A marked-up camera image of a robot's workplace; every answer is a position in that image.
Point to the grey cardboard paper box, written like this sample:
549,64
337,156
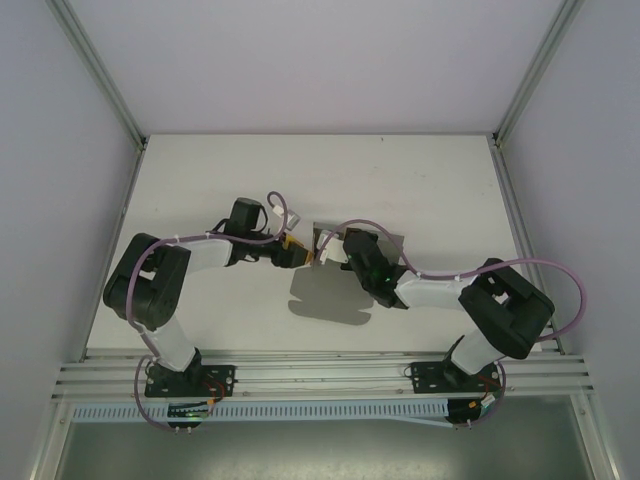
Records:
325,300

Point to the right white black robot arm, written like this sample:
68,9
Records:
430,292

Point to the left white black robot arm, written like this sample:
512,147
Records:
200,255

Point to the grey metal panel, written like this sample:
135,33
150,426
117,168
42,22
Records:
320,452

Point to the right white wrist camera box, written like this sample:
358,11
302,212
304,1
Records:
332,247

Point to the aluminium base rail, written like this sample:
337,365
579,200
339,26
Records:
320,372

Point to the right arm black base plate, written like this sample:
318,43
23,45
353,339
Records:
425,377

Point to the aluminium table side rail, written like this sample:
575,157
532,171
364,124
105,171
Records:
520,240
117,240

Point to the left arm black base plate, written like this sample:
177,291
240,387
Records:
220,372

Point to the aluminium frame post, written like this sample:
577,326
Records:
100,75
540,70

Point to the aluminium lower frame bar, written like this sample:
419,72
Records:
50,445
595,440

